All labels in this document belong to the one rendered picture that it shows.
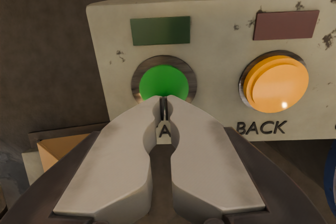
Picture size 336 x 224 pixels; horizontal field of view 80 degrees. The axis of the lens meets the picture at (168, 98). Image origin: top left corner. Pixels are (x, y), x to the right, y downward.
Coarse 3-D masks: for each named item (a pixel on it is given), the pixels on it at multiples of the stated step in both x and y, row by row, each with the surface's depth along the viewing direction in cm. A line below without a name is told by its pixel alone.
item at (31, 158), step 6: (30, 150) 68; (36, 150) 67; (24, 156) 67; (30, 156) 67; (36, 156) 67; (24, 162) 67; (30, 162) 67; (36, 162) 67; (30, 168) 67; (36, 168) 67; (42, 168) 67; (30, 174) 68; (36, 174) 68; (30, 180) 68
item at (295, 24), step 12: (264, 12) 12; (276, 12) 12; (288, 12) 12; (300, 12) 12; (312, 12) 12; (264, 24) 12; (276, 24) 12; (288, 24) 12; (300, 24) 12; (312, 24) 12; (264, 36) 12; (276, 36) 12; (288, 36) 12; (300, 36) 12
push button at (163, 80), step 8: (152, 72) 13; (160, 72) 13; (168, 72) 13; (176, 72) 13; (144, 80) 14; (152, 80) 14; (160, 80) 14; (168, 80) 14; (176, 80) 14; (184, 80) 14; (144, 88) 14; (152, 88) 14; (160, 88) 14; (168, 88) 14; (176, 88) 14; (184, 88) 14; (144, 96) 14; (176, 96) 14; (184, 96) 14
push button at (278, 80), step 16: (256, 64) 13; (272, 64) 13; (288, 64) 12; (256, 80) 13; (272, 80) 13; (288, 80) 13; (304, 80) 13; (256, 96) 13; (272, 96) 13; (288, 96) 13; (272, 112) 14
